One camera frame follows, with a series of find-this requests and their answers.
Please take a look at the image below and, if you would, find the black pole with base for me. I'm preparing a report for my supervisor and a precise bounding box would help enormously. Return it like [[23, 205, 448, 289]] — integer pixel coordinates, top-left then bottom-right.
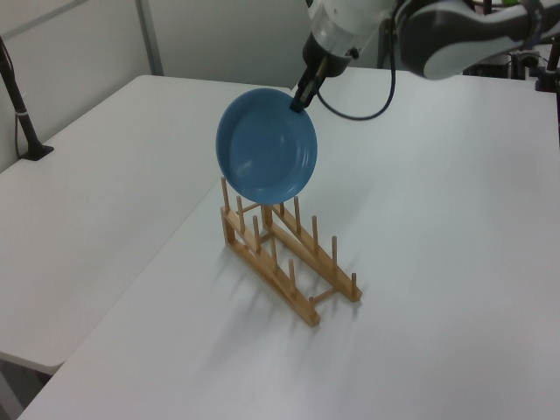
[[0, 35, 56, 162]]

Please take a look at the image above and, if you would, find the blue plate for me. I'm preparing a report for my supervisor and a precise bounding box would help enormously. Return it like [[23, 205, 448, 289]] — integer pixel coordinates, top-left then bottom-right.
[[215, 87, 319, 206]]

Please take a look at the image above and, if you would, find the dark background equipment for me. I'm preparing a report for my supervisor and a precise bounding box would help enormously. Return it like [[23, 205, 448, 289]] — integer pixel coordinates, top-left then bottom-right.
[[462, 48, 540, 81]]

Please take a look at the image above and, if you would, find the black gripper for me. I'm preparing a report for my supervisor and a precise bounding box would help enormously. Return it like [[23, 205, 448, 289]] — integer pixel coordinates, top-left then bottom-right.
[[288, 32, 352, 114]]

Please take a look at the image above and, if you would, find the grey metal partition post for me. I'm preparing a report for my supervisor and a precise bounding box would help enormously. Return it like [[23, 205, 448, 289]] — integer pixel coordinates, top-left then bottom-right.
[[134, 0, 165, 77]]

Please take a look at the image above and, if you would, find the wooden plate rack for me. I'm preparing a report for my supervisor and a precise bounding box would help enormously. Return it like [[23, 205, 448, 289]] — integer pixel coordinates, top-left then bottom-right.
[[218, 174, 365, 329]]

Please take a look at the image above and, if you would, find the black clamp stand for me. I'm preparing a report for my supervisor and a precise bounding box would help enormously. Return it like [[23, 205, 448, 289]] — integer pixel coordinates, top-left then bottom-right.
[[535, 31, 560, 94]]

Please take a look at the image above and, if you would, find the white side table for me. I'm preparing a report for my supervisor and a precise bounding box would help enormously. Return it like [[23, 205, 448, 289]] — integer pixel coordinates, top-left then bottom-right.
[[0, 73, 298, 420]]

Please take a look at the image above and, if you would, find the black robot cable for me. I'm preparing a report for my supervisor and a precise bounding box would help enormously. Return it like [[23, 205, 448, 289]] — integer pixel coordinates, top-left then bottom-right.
[[316, 7, 400, 122]]

